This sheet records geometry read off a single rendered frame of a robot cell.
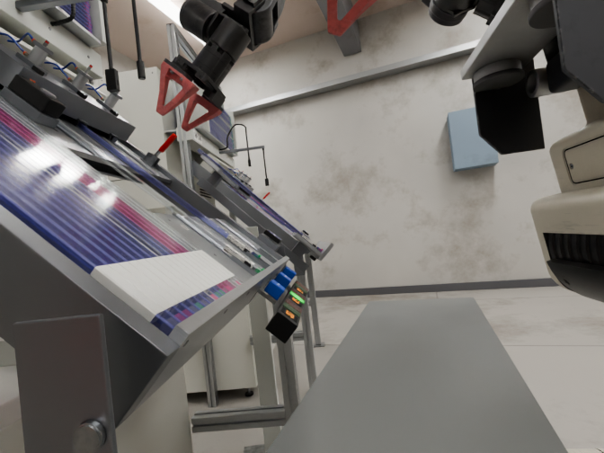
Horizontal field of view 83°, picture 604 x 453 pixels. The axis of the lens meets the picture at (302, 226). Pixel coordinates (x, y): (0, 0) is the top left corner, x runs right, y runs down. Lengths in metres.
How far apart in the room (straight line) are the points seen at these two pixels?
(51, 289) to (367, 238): 3.78
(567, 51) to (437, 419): 0.39
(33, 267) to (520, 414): 0.42
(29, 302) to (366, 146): 3.88
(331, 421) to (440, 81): 3.95
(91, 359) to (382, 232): 3.79
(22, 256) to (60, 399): 0.11
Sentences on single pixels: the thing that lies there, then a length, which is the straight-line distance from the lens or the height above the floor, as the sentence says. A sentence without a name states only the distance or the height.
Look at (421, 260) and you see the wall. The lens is 3.93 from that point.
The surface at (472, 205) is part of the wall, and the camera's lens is 3.93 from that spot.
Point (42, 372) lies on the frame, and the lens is 0.24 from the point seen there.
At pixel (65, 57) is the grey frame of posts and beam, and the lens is 1.15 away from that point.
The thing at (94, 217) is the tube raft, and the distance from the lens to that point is 0.40.
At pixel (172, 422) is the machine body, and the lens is 1.01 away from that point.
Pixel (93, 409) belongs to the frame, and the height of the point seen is 0.71.
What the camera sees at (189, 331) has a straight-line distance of 0.27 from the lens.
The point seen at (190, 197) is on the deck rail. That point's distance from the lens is 0.97.
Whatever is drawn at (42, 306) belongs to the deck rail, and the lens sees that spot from 0.29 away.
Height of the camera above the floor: 0.79
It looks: 1 degrees up
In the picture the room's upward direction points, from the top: 7 degrees counter-clockwise
